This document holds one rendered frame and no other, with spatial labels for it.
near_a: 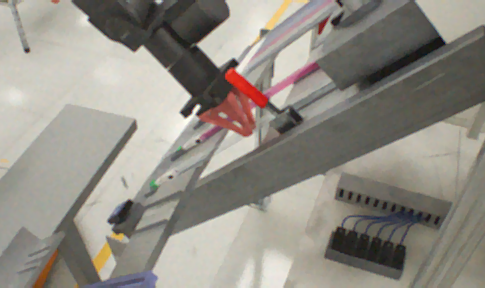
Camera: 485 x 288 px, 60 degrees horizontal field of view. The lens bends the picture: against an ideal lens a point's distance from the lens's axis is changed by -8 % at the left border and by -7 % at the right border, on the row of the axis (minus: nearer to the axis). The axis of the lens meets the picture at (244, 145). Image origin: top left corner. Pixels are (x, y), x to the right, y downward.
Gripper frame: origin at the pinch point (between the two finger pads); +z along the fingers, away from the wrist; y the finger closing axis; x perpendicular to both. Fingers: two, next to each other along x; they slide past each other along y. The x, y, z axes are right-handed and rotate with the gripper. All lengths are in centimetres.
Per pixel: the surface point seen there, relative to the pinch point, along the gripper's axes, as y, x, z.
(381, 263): 5.0, 3.3, 40.2
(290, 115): -5.5, -12.0, -1.1
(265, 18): 206, 116, 19
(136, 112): 92, 135, 0
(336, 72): -6.2, -21.2, -3.4
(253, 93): -6.7, -10.9, -6.3
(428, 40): -6.3, -31.7, -1.7
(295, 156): -10.2, -12.2, 1.9
